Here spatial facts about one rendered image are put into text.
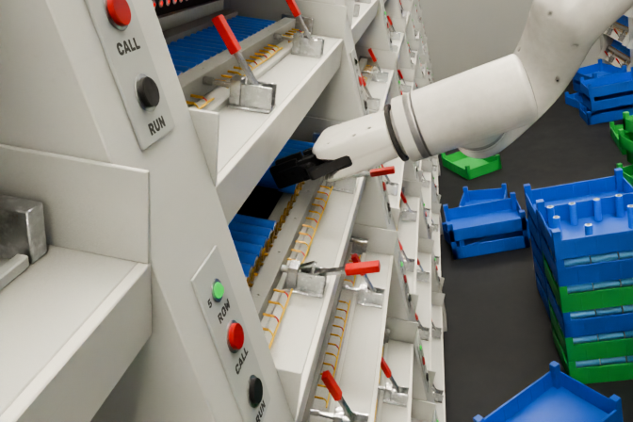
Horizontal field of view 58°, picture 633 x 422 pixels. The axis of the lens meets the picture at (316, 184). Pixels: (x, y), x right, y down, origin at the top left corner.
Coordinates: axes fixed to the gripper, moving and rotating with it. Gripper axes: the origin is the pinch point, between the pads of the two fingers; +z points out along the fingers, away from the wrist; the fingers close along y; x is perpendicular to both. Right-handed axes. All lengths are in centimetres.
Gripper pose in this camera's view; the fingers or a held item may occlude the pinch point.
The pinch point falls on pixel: (290, 170)
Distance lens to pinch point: 77.0
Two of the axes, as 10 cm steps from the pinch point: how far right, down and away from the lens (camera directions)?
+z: -8.9, 3.0, 3.3
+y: -2.1, 3.8, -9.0
